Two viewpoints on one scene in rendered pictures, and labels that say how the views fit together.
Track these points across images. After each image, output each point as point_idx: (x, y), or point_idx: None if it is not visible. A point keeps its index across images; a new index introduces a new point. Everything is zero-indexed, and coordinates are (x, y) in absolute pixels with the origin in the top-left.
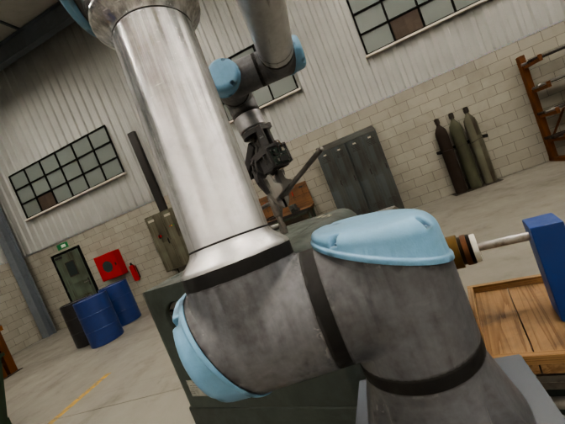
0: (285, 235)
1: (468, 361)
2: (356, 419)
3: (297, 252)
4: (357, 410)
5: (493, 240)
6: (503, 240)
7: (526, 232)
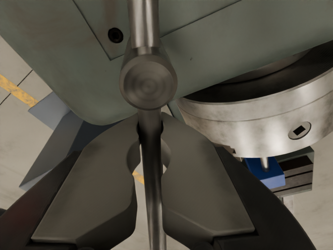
0: None
1: None
2: (46, 171)
3: (91, 123)
4: (50, 169)
5: (263, 157)
6: (262, 161)
7: (266, 171)
